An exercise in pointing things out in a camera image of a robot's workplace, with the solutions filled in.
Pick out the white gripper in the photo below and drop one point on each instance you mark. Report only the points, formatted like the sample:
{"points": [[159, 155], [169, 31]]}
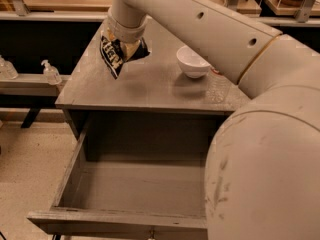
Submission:
{"points": [[126, 31]]}

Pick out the blue chip bag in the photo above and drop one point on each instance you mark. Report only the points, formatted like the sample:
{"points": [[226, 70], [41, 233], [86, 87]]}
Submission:
{"points": [[112, 54]]}

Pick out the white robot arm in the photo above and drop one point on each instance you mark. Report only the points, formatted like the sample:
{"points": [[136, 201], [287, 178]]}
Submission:
{"points": [[262, 176]]}

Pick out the open grey drawer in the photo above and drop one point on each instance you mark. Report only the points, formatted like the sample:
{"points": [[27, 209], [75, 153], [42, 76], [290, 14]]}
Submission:
{"points": [[134, 177]]}

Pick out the grey wooden cabinet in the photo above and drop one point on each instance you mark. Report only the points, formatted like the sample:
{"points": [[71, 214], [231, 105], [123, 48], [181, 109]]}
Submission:
{"points": [[151, 107]]}

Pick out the white bowl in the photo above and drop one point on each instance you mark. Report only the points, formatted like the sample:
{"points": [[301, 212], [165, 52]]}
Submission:
{"points": [[192, 64]]}

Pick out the sanitizer pump bottle left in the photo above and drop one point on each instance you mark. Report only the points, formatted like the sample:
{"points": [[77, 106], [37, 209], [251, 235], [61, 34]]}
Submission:
{"points": [[51, 73]]}

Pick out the clear plastic water bottle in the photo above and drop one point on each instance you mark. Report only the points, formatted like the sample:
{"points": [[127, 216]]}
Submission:
{"points": [[218, 86]]}

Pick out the wooden back table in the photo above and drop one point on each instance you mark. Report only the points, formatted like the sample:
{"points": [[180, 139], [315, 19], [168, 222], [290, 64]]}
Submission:
{"points": [[245, 7]]}

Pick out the clear bottle far left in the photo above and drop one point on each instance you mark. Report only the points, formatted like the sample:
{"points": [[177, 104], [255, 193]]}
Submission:
{"points": [[7, 69]]}

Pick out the grey shelf rail left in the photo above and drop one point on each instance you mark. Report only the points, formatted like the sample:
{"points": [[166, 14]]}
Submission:
{"points": [[31, 85]]}

